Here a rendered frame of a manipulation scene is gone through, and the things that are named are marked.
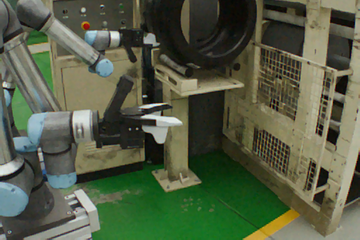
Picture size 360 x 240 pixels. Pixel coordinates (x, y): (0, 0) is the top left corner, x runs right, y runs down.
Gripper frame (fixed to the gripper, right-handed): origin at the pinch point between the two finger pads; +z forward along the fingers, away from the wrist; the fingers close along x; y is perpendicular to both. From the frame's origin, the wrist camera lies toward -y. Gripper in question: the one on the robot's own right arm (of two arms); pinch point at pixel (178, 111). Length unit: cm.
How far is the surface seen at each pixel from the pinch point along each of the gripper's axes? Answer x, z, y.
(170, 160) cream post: -133, 15, 69
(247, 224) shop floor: -86, 53, 95
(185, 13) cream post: -122, 25, -25
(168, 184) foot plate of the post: -130, 13, 86
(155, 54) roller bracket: -117, 6, -2
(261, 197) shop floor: -109, 72, 92
